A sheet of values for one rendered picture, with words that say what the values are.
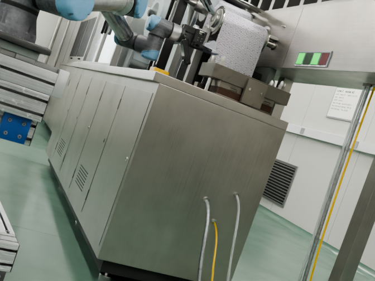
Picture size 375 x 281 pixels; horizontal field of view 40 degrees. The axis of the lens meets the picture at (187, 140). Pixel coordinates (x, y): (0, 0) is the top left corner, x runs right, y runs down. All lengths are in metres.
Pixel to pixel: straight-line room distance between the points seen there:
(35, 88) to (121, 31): 0.71
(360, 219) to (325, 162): 3.92
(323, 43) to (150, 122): 0.81
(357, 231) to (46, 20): 6.44
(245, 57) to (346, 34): 0.55
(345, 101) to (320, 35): 3.68
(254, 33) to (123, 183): 0.97
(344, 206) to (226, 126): 3.41
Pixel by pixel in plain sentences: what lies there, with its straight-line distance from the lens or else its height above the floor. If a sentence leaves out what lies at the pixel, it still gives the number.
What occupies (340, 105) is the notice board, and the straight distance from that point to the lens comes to 6.04.
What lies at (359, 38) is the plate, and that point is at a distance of 2.13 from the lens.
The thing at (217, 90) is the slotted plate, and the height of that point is 0.92.
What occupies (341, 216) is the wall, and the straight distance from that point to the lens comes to 5.52.
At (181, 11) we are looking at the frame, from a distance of 2.77.
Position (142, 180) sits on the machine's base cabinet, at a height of 0.46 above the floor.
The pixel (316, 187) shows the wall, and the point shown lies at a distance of 5.95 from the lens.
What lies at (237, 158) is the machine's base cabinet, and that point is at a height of 0.67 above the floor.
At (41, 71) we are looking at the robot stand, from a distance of 1.70.
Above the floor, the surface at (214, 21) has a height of 1.23.
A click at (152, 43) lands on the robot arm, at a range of 2.34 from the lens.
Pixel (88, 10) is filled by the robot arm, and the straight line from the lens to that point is 1.67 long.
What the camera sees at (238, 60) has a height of 1.11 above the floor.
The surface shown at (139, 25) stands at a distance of 3.43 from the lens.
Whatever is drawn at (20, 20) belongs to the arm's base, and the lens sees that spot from 1.68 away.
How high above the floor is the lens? 0.76
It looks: 2 degrees down
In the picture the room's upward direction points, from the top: 20 degrees clockwise
